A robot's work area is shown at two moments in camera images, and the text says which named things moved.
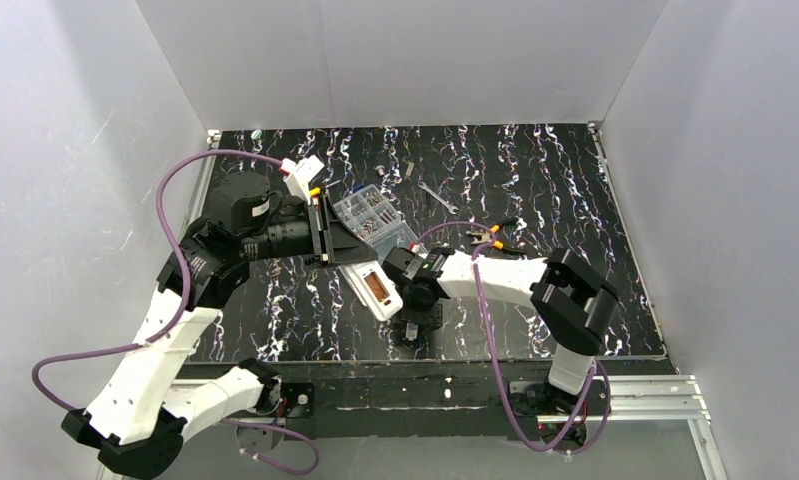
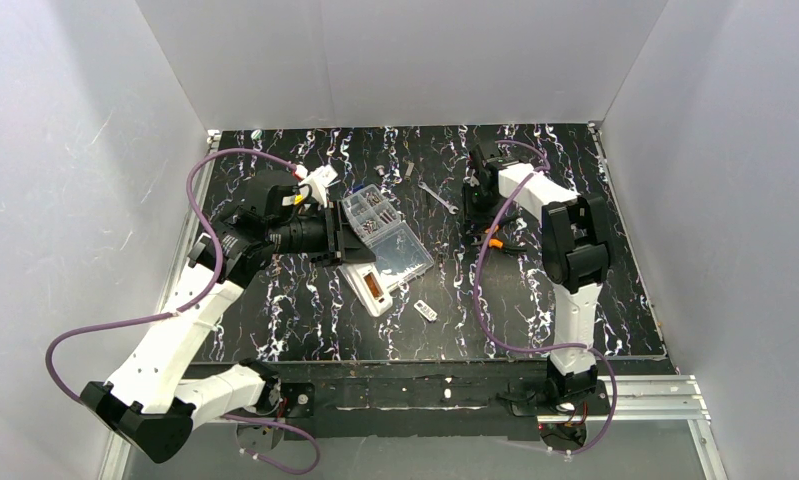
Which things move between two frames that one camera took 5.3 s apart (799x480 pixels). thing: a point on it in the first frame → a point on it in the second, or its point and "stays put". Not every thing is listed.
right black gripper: [415, 316] → [477, 206]
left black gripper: [323, 234] stays put
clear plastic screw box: [376, 220] stays put
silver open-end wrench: [451, 207] stays put
